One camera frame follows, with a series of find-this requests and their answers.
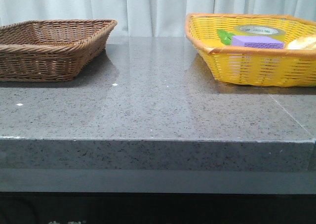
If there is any white curtain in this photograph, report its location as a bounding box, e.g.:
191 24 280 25
0 0 316 37

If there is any brown wicker basket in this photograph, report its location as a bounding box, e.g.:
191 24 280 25
0 19 117 82

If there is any clear yellowish tape roll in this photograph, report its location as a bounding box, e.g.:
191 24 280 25
233 25 286 41

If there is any orange toy carrot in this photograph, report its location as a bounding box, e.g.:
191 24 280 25
217 29 234 45

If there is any yellow woven basket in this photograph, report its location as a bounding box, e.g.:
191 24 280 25
185 13 316 87

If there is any toy bread loaf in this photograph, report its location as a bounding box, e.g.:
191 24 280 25
285 35 316 50

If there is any purple foam block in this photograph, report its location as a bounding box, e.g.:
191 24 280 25
231 35 284 49

